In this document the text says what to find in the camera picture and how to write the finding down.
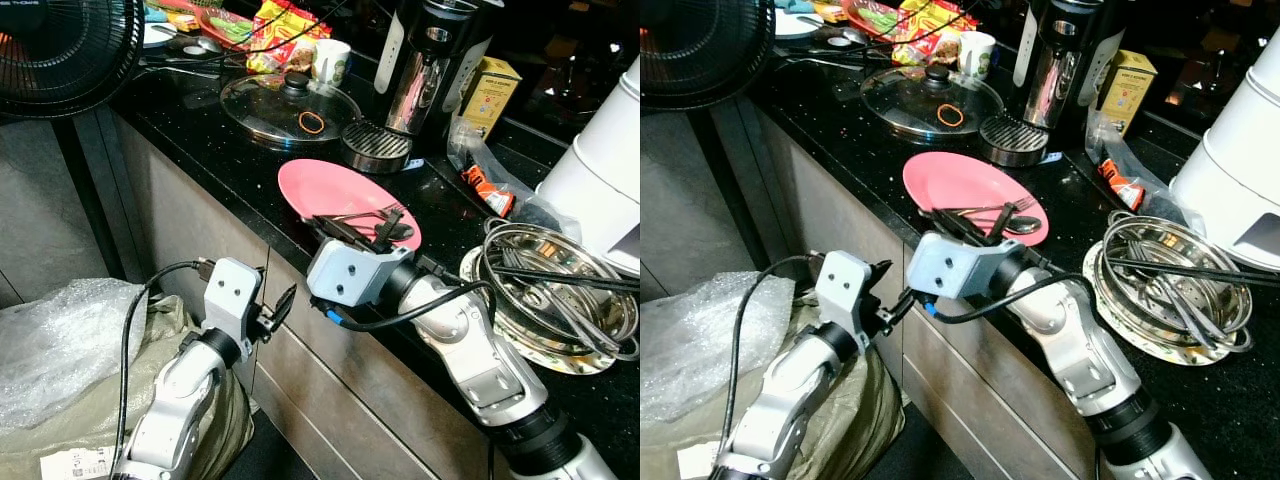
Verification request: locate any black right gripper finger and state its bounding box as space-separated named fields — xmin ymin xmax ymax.
xmin=310 ymin=212 xmax=373 ymax=253
xmin=372 ymin=205 xmax=408 ymax=253
xmin=922 ymin=206 xmax=986 ymax=247
xmin=985 ymin=198 xmax=1023 ymax=245

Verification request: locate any steel fork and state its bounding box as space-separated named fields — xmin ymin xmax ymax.
xmin=330 ymin=203 xmax=407 ymax=229
xmin=950 ymin=195 xmax=1036 ymax=226

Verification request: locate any pink plate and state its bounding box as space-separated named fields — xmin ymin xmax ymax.
xmin=902 ymin=150 xmax=1051 ymax=246
xmin=277 ymin=158 xmax=423 ymax=251

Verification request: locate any grey kitchen cabinet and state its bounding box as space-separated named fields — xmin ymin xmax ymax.
xmin=55 ymin=110 xmax=501 ymax=480
xmin=700 ymin=100 xmax=1101 ymax=480

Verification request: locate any orange snack packet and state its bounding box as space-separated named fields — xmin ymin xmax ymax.
xmin=1098 ymin=158 xmax=1146 ymax=211
xmin=462 ymin=163 xmax=518 ymax=218

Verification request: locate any grey green woven sack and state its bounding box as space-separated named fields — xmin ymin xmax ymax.
xmin=0 ymin=295 xmax=256 ymax=480
xmin=640 ymin=290 xmax=906 ymax=480

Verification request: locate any glass pot lid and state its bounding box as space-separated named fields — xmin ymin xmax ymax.
xmin=220 ymin=72 xmax=363 ymax=151
xmin=860 ymin=65 xmax=1004 ymax=141

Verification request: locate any clear plastic bag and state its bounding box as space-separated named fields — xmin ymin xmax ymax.
xmin=1085 ymin=105 xmax=1186 ymax=213
xmin=447 ymin=115 xmax=561 ymax=231

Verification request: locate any wide steel bowl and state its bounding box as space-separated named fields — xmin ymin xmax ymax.
xmin=480 ymin=220 xmax=641 ymax=361
xmin=1103 ymin=210 xmax=1256 ymax=351

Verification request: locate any black steel coffee machine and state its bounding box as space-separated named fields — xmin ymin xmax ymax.
xmin=342 ymin=0 xmax=498 ymax=176
xmin=980 ymin=0 xmax=1131 ymax=169

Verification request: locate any yellow cardboard box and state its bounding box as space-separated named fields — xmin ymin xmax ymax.
xmin=1098 ymin=50 xmax=1159 ymax=136
xmin=458 ymin=57 xmax=523 ymax=141

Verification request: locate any white mug green print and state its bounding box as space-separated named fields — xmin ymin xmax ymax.
xmin=957 ymin=30 xmax=998 ymax=81
xmin=312 ymin=38 xmax=353 ymax=89

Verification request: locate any clear bubble wrap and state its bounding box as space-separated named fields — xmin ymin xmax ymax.
xmin=0 ymin=278 xmax=151 ymax=431
xmin=640 ymin=270 xmax=796 ymax=426

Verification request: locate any red yellow snack packet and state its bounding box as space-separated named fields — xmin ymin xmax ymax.
xmin=245 ymin=0 xmax=333 ymax=76
xmin=890 ymin=0 xmax=981 ymax=66

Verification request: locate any white tiered storage tower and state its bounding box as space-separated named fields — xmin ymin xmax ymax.
xmin=535 ymin=55 xmax=641 ymax=279
xmin=1168 ymin=40 xmax=1280 ymax=271

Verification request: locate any red plate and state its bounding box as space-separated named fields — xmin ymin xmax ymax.
xmin=845 ymin=0 xmax=906 ymax=36
xmin=195 ymin=5 xmax=256 ymax=51

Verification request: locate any white barcode label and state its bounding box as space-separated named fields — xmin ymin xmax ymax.
xmin=40 ymin=445 xmax=116 ymax=480
xmin=675 ymin=440 xmax=741 ymax=480

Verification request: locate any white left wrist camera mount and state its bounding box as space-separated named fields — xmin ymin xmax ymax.
xmin=815 ymin=250 xmax=879 ymax=336
xmin=203 ymin=257 xmax=264 ymax=346

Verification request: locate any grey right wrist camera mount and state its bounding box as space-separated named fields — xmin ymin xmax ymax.
xmin=305 ymin=238 xmax=413 ymax=309
xmin=905 ymin=232 xmax=1021 ymax=301

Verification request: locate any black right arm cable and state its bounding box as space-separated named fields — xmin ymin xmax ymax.
xmin=925 ymin=270 xmax=1111 ymax=326
xmin=320 ymin=280 xmax=501 ymax=336

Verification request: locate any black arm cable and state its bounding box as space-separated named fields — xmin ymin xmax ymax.
xmin=320 ymin=280 xmax=501 ymax=336
xmin=925 ymin=270 xmax=1111 ymax=326
xmin=725 ymin=255 xmax=831 ymax=471
xmin=115 ymin=260 xmax=216 ymax=471

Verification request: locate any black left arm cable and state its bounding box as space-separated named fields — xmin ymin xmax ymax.
xmin=115 ymin=260 xmax=216 ymax=471
xmin=725 ymin=255 xmax=831 ymax=471

